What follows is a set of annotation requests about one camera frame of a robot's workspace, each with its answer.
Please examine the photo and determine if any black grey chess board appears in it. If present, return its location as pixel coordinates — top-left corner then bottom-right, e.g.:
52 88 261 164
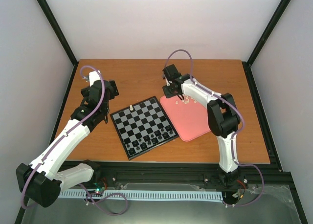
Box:
110 96 179 160

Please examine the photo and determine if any left black corner post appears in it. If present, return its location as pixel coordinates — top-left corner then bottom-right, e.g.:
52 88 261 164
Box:
30 0 79 67

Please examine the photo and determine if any right black corner post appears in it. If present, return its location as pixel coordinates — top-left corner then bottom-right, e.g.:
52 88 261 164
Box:
246 0 298 67

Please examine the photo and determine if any black aluminium frame rail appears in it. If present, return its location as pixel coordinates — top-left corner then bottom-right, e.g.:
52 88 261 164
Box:
92 161 295 190

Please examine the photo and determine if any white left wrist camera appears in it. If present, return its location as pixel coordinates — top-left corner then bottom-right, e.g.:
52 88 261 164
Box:
83 71 101 87

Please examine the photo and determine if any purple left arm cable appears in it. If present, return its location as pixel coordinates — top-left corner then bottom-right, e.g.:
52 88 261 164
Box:
21 65 129 215

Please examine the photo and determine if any black corner post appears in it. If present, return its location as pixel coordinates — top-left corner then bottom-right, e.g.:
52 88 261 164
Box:
30 0 79 67
246 0 298 67

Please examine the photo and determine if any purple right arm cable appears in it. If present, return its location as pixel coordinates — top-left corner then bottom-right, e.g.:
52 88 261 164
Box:
166 49 265 208

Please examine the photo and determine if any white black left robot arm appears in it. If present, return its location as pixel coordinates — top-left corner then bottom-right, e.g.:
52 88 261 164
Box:
16 70 119 207

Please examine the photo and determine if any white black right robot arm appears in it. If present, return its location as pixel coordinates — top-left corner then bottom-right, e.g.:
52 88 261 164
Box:
162 65 241 187

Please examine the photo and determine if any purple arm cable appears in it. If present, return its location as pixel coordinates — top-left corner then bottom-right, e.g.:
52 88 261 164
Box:
21 65 129 215
166 49 265 208

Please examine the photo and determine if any white slotted cable duct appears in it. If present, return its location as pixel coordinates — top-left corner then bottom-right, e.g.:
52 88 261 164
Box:
58 189 224 202

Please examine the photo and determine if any pink plastic tray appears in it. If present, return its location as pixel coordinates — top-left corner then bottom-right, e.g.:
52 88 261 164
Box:
160 95 210 142

